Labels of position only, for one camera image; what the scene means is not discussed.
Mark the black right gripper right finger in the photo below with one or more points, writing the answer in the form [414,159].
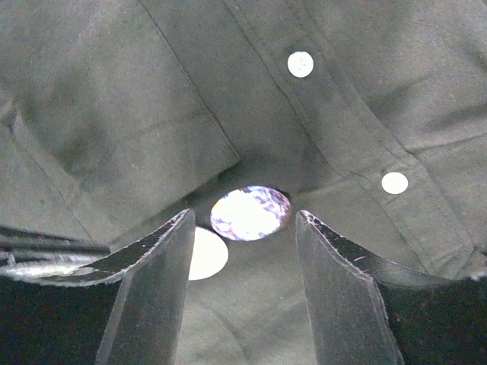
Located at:
[364,309]

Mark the black button-up shirt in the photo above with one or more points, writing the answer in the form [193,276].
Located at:
[370,115]

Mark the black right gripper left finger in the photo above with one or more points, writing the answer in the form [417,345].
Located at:
[66,301]

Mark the pink red round brooch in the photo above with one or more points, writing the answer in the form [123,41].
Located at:
[210,255]

